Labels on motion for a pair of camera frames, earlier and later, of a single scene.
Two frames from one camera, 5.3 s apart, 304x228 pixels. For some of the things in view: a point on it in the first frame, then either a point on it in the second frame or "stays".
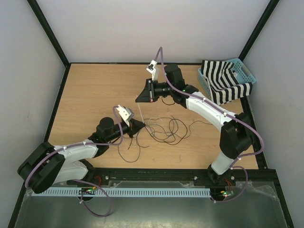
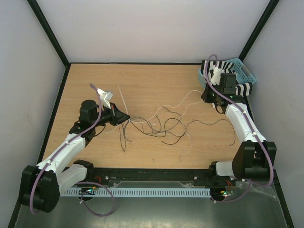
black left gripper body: [125, 128] -> [110, 114]
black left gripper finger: [135, 126] -> [119, 116]
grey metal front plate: [247, 204] stays
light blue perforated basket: [241, 74] stays
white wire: [160, 118] -> [168, 107]
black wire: [156, 138] -> [150, 125]
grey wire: [163, 126] -> [150, 135]
